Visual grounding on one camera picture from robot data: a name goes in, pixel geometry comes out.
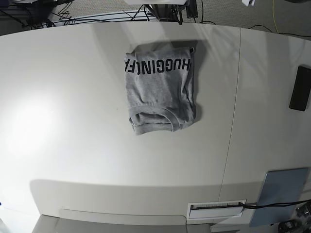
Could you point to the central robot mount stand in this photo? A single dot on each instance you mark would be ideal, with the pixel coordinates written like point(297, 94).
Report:
point(171, 12)

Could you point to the grey T-shirt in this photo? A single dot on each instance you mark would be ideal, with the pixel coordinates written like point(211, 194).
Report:
point(159, 89)

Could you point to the blue-grey flat board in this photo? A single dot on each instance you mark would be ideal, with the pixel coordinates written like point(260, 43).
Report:
point(280, 186)

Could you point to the black rectangular box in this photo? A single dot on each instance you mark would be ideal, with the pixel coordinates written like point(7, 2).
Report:
point(301, 90)

